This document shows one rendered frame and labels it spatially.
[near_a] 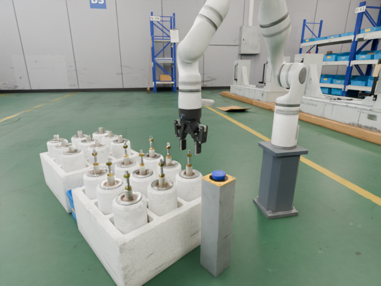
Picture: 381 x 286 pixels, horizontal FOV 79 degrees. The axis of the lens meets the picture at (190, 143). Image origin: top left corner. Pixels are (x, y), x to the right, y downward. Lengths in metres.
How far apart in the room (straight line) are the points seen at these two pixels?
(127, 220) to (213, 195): 0.25
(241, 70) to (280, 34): 4.50
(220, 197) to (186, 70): 0.39
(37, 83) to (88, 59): 1.50
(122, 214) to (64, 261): 0.33
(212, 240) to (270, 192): 0.41
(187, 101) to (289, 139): 0.47
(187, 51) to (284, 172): 0.61
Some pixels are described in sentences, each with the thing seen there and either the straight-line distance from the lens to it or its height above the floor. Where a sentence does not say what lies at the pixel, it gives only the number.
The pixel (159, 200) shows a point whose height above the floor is 0.22.
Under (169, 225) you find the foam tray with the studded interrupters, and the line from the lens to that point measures 0.75.
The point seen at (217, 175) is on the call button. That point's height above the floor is 0.33.
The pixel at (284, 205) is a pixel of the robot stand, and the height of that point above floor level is 0.05.
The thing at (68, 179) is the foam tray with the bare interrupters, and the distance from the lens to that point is 1.12.
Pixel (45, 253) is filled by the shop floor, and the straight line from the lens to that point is 1.02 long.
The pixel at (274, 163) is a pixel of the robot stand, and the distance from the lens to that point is 0.99.
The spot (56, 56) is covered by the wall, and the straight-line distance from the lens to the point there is 7.41.
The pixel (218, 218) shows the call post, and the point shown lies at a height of 0.21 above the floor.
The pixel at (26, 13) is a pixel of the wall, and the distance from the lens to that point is 7.68.
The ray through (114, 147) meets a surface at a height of 0.23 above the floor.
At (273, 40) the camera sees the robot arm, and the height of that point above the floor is 0.70.
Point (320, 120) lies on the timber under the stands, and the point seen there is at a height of 0.07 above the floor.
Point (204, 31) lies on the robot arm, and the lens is 0.72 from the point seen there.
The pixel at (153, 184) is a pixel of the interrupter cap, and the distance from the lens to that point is 0.76.
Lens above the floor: 0.61
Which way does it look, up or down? 18 degrees down
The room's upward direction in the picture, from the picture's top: straight up
